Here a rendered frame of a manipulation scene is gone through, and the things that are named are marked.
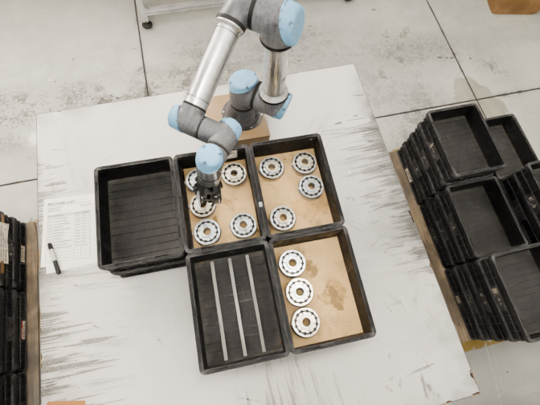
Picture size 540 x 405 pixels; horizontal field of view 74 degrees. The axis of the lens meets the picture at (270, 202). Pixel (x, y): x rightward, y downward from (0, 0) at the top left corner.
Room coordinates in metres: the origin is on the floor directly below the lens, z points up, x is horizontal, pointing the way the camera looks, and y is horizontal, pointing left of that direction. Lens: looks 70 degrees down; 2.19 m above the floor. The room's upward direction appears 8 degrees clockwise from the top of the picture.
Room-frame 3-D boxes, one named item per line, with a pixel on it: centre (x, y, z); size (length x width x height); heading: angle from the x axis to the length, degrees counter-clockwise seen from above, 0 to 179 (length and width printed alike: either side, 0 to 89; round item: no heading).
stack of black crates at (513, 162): (1.24, -1.36, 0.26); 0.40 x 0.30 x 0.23; 21
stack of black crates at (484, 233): (0.72, -1.13, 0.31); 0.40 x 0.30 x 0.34; 21
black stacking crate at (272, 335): (0.08, 0.07, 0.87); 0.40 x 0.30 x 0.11; 19
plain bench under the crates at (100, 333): (0.36, 0.13, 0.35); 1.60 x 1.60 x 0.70; 21
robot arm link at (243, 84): (0.94, 0.17, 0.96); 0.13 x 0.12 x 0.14; 73
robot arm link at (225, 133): (0.54, 0.18, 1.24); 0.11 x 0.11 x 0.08; 73
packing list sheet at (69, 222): (0.30, 0.82, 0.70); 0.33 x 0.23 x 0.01; 21
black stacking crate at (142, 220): (0.37, 0.48, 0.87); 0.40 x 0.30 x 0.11; 19
